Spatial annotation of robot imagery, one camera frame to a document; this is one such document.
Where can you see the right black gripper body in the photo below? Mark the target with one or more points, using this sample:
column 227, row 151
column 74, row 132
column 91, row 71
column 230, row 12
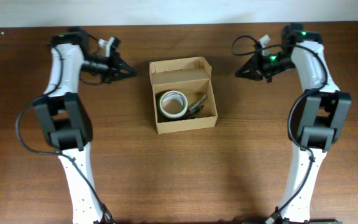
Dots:
column 258, row 66

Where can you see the cardboard box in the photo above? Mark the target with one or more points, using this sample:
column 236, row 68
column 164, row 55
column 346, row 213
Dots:
column 192, row 77

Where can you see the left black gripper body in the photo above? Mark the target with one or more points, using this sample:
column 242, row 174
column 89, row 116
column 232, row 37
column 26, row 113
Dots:
column 113, row 68

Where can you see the green tape roll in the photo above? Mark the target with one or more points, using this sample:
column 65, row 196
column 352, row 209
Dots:
column 159, row 112

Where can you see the black ballpoint pen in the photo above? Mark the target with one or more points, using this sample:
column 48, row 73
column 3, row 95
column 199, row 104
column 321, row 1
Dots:
column 191, row 113

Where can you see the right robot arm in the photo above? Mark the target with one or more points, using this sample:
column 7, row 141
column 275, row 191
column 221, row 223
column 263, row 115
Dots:
column 315, row 120

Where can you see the black white marker pen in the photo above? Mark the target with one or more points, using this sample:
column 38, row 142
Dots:
column 197, row 103

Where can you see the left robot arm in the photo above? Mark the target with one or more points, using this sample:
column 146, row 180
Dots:
column 64, row 121

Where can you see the cream masking tape roll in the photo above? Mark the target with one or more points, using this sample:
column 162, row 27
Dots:
column 173, row 104

